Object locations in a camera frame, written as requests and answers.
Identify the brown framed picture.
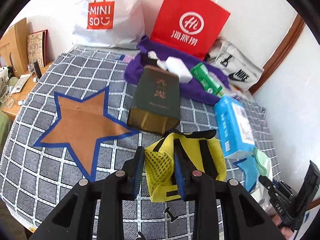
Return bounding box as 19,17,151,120
27,29,48,68

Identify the brown wooden door frame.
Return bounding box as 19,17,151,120
249,14,305,94

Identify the green wet wipe packet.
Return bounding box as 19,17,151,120
190,63,223,97

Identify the clear drinking glass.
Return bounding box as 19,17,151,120
0,85,14,108

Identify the wooden bedside table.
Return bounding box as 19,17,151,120
1,77,36,122

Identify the dark green tea box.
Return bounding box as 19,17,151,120
127,65,180,135

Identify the brown felt star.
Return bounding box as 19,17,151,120
34,87,139,182

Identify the red Haidilao paper bag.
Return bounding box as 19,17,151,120
150,0,230,59

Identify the grey Nike waist bag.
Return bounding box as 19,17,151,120
206,38,264,92

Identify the white sponge block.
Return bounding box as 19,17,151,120
157,56,193,83

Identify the mint green cloth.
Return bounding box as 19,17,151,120
253,147,270,177

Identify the person's right hand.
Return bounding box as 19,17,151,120
272,214,296,235

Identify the white spotted plush toy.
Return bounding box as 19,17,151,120
0,66,12,90

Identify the blue tissue pack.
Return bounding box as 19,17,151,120
214,95,255,159

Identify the grey checkered cloth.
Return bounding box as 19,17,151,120
1,46,280,239

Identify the black bottle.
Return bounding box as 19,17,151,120
33,60,42,79

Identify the purple towel tray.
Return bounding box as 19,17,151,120
124,35,231,106

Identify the white Miniso plastic bag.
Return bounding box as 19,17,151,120
72,0,145,49

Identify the white tissue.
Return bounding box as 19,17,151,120
148,50,158,60

